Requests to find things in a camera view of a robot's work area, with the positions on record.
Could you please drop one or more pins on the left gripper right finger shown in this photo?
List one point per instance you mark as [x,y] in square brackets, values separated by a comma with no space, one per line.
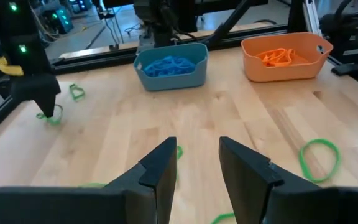
[291,205]

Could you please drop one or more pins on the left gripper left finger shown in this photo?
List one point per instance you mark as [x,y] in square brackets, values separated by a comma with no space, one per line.
[73,205]

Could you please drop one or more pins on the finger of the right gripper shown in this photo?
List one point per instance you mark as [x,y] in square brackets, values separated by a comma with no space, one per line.
[48,105]

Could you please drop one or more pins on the knotted green rubber band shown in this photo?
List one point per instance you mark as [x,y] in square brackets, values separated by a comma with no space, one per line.
[54,120]

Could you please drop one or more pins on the orange rubber band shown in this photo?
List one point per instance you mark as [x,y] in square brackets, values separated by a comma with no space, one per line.
[264,56]
[272,57]
[280,53]
[287,60]
[275,64]

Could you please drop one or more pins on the computer with cyan lights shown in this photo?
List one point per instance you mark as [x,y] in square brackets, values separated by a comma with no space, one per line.
[61,18]

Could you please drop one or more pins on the computer with blue lights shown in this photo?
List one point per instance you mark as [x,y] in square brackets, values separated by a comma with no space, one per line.
[81,4]

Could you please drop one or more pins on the teal blue plastic basket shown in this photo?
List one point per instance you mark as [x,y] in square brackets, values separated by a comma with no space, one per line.
[172,82]

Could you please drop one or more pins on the orange plastic basket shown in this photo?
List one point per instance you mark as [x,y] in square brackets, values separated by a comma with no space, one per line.
[278,74]

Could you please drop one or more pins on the black aluminium table frame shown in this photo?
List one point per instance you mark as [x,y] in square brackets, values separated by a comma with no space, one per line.
[104,57]

